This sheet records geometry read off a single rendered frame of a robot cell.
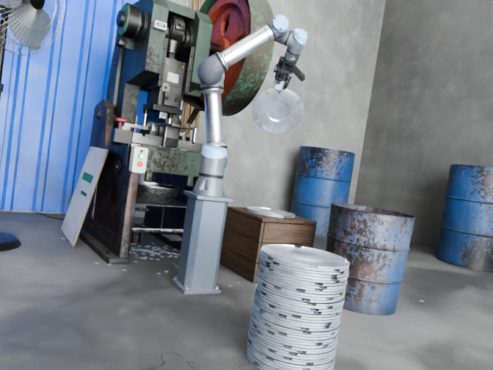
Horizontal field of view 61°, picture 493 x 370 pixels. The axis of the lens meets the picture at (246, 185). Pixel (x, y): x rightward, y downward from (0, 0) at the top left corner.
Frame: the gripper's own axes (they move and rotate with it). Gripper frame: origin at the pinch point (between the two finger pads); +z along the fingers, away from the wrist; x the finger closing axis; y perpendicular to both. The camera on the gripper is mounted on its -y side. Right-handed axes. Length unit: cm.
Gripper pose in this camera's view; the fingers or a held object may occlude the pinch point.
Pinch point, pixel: (281, 91)
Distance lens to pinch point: 235.9
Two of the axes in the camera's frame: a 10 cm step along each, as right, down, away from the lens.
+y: -9.6, -1.3, -2.5
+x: 0.7, 7.6, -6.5
